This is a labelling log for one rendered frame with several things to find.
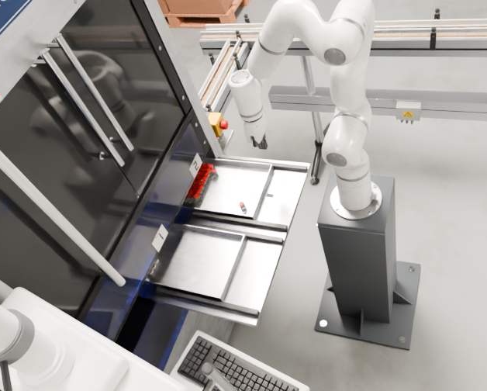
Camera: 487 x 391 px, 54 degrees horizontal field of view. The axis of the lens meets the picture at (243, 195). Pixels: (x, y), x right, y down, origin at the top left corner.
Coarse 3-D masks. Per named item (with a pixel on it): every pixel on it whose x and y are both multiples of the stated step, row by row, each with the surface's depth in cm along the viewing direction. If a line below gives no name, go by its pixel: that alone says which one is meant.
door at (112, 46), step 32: (96, 0) 131; (128, 0) 143; (64, 32) 122; (96, 32) 133; (128, 32) 145; (64, 64) 124; (96, 64) 134; (128, 64) 147; (160, 64) 162; (128, 96) 149; (160, 96) 164; (128, 128) 150; (160, 128) 166; (128, 160) 152; (160, 160) 169
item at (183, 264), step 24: (168, 240) 189; (192, 240) 186; (216, 240) 183; (240, 240) 180; (168, 264) 182; (192, 264) 179; (216, 264) 177; (168, 288) 174; (192, 288) 173; (216, 288) 171
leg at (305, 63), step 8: (304, 56) 247; (304, 64) 252; (304, 72) 256; (312, 72) 258; (312, 80) 260; (312, 88) 264; (312, 112) 279; (320, 120) 285; (320, 128) 289; (320, 136) 293
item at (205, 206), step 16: (208, 160) 207; (224, 160) 203; (224, 176) 202; (240, 176) 199; (256, 176) 197; (208, 192) 199; (224, 192) 196; (240, 192) 194; (256, 192) 192; (192, 208) 192; (208, 208) 194; (224, 208) 192; (256, 208) 184
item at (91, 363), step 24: (24, 312) 102; (48, 312) 97; (72, 336) 91; (96, 336) 94; (96, 360) 87; (120, 360) 86; (0, 384) 93; (24, 384) 88; (72, 384) 85; (96, 384) 84; (120, 384) 87; (144, 384) 86; (168, 384) 85
